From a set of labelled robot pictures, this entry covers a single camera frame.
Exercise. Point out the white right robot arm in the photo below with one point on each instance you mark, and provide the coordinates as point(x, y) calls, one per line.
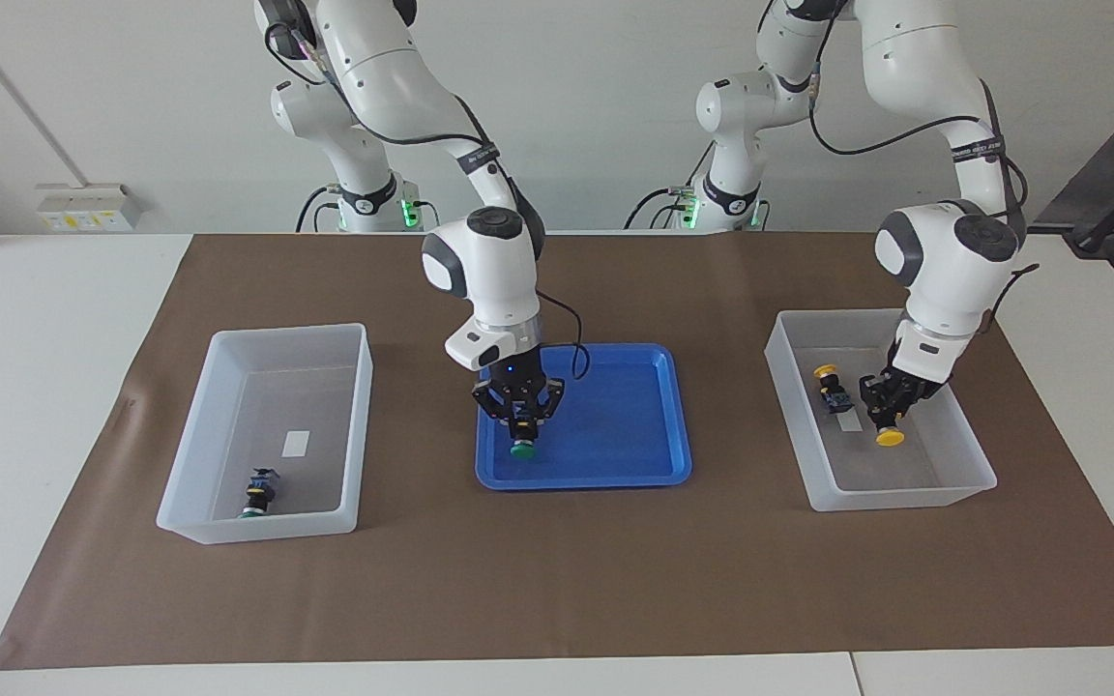
point(489, 271)

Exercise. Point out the green push button switch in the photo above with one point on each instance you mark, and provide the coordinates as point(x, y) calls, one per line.
point(522, 449)
point(257, 495)

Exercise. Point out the white left wrist mount block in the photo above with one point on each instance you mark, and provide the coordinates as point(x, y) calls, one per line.
point(929, 358)

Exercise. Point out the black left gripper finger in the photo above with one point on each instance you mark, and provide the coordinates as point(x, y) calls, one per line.
point(913, 406)
point(872, 401)

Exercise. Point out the white wall socket box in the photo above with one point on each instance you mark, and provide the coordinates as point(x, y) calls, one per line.
point(83, 208)

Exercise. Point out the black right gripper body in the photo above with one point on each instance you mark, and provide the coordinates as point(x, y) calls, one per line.
point(513, 372)

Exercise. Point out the yellow push button switch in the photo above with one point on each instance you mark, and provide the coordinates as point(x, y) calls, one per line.
point(833, 389)
point(891, 438)

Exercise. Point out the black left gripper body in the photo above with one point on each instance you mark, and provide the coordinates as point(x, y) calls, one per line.
point(913, 387)

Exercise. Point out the translucent white plastic box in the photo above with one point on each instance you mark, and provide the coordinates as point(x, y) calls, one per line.
point(905, 474)
point(306, 483)

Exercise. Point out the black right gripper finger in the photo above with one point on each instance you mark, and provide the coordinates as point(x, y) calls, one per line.
point(489, 401)
point(549, 396)

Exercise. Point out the blue plastic tray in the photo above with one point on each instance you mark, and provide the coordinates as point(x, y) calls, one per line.
point(615, 435)

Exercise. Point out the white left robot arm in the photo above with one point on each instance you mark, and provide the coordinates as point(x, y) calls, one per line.
point(953, 271)

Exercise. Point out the brown paper table mat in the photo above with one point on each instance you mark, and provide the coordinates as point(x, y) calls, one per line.
point(557, 580)

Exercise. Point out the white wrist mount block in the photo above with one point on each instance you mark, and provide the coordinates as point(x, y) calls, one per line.
point(475, 348)
point(929, 358)

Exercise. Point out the small white paper label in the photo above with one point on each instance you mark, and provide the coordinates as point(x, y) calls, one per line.
point(850, 423)
point(297, 443)

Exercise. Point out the white right wrist mount block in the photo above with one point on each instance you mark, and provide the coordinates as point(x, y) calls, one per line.
point(475, 348)

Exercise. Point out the thin white wall conduit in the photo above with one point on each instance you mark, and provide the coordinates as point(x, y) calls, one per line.
point(15, 90)

